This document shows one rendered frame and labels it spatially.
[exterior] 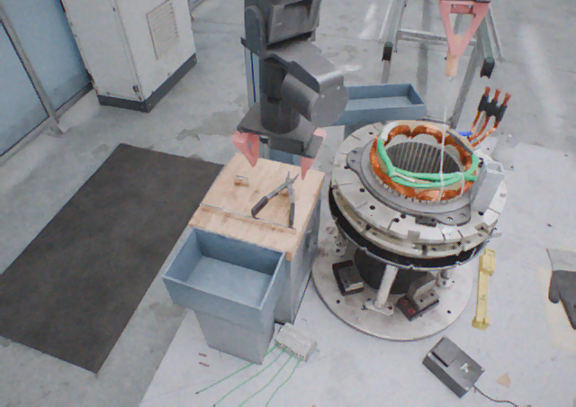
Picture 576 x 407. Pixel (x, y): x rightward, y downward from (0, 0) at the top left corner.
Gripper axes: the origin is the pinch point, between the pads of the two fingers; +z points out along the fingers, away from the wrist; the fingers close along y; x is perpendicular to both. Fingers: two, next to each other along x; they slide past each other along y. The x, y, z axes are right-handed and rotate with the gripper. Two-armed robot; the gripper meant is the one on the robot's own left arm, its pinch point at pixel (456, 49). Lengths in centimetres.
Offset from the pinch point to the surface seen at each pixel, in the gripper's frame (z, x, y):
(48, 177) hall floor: 86, 216, 80
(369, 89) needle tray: 13.1, 19.3, 38.0
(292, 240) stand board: 30.7, 20.8, -12.1
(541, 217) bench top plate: 45, -31, 48
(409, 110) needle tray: 16.4, 8.1, 33.0
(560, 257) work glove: 49, -34, 35
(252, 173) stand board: 24.8, 33.5, -0.9
